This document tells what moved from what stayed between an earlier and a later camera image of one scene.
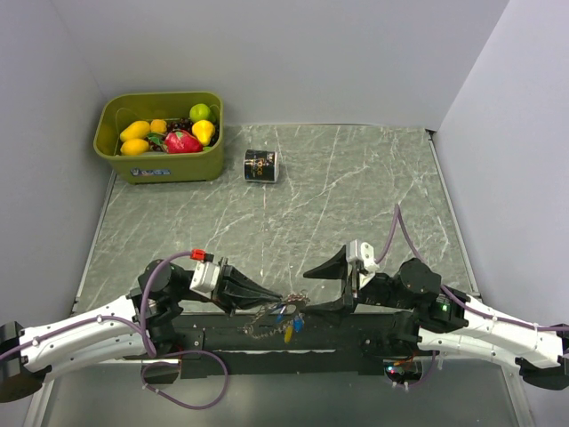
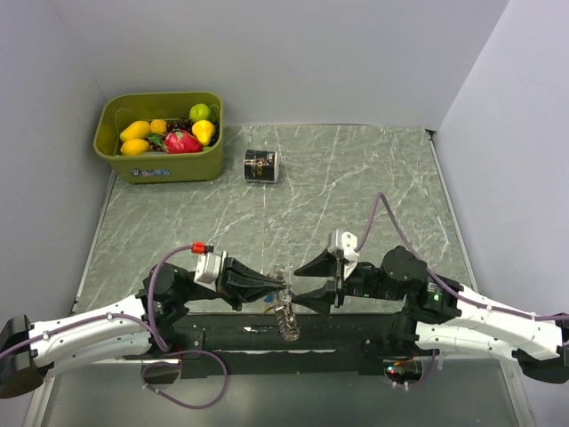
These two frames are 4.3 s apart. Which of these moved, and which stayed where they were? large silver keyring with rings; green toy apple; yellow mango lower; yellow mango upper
Moved: large silver keyring with rings
Stayed: yellow mango upper; green toy apple; yellow mango lower
